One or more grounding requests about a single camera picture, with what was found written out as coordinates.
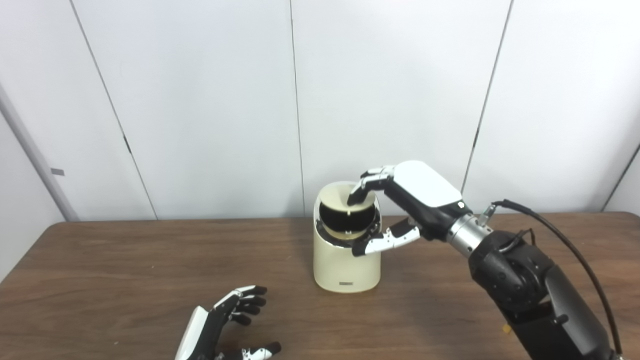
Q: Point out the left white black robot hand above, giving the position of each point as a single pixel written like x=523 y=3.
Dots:
x=202 y=335

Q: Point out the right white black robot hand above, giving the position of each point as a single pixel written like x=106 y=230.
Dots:
x=425 y=192

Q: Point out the round cream bin lid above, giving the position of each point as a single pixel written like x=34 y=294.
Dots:
x=335 y=195

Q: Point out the black bin liner bag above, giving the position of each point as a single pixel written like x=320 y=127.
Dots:
x=345 y=220

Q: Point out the cream-colored desktop bin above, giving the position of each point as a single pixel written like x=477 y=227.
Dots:
x=345 y=265

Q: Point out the black wall panel clip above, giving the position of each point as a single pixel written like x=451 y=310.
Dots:
x=127 y=144

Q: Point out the small gray wall tag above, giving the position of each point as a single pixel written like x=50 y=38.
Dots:
x=57 y=172

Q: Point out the gray wall corner post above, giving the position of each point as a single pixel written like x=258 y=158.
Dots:
x=32 y=155

